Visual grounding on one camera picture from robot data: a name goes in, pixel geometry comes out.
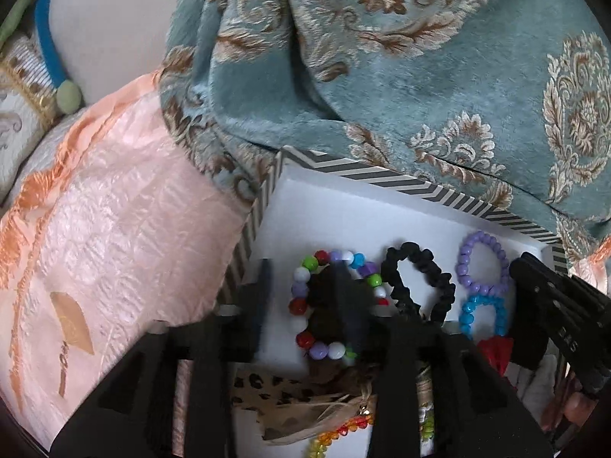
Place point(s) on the red fabric bow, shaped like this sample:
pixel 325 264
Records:
pixel 496 350

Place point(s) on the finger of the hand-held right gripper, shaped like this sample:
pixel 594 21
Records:
pixel 563 315
pixel 527 348

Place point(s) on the black scrunchie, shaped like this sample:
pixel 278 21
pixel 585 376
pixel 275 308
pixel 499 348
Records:
pixel 405 255

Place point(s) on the green and blue plush toy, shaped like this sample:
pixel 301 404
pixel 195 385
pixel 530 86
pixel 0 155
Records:
pixel 47 43

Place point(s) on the black white zigzag striped box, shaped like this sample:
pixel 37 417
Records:
pixel 334 210

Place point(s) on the teal floral brocade cloth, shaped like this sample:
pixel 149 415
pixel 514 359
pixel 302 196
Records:
pixel 382 81

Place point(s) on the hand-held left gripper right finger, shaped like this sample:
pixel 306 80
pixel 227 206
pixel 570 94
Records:
pixel 348 305

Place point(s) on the plain cream cushion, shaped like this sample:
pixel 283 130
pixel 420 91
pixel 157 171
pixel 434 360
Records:
pixel 110 24

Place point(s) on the light blue cloth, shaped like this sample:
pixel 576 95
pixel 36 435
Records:
pixel 537 391

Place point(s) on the floral embroidered cushion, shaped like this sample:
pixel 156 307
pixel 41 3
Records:
pixel 19 119

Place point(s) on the pink textured blanket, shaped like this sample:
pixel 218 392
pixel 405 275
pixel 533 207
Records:
pixel 119 224

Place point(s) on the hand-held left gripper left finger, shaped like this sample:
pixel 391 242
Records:
pixel 262 296

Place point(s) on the person's right hand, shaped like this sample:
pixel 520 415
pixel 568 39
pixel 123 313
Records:
pixel 577 405

